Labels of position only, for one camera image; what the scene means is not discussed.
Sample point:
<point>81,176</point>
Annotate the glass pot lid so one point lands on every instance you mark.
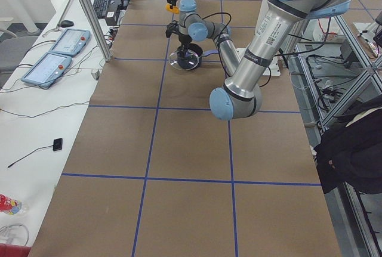
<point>184,63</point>

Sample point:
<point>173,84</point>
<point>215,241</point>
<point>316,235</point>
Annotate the grey office chair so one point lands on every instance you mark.
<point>13,49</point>

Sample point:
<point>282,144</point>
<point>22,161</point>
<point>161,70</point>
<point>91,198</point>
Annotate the black jacket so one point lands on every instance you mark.
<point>350,150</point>

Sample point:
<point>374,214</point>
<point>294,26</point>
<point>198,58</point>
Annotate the black computer mouse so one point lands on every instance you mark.
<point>66,23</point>

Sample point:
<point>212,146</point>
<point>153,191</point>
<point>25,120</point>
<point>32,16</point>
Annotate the aluminium frame post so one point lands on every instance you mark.
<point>90,14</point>

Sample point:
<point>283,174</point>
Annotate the aluminium frame rail right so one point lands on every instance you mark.
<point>329,78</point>

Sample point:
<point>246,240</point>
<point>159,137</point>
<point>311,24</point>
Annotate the black keyboard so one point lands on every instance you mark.
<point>101,8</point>

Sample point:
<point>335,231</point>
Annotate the blue tape grid lines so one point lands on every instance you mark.
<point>153,173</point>

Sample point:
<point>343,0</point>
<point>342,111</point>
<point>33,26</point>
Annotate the near teach pendant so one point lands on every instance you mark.
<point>47,70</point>

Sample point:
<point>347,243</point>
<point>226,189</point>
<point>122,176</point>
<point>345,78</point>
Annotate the teach pendant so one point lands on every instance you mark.
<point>47,70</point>
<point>71,42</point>

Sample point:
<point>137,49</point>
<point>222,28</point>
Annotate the red snack packet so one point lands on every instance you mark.
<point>11,206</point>

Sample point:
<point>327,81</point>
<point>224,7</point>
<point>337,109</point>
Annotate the small metal block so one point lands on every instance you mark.
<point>95,74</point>

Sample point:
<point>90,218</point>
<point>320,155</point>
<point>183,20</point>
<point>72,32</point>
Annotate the small black square sensor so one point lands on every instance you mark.
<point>57,144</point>

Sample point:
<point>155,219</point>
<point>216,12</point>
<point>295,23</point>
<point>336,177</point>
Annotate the far teach pendant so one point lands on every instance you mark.
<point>71,42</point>

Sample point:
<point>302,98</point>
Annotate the yellow corn cob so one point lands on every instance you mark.
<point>177,11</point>

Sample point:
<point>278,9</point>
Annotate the dark blue cooking pot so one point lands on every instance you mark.
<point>196,48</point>

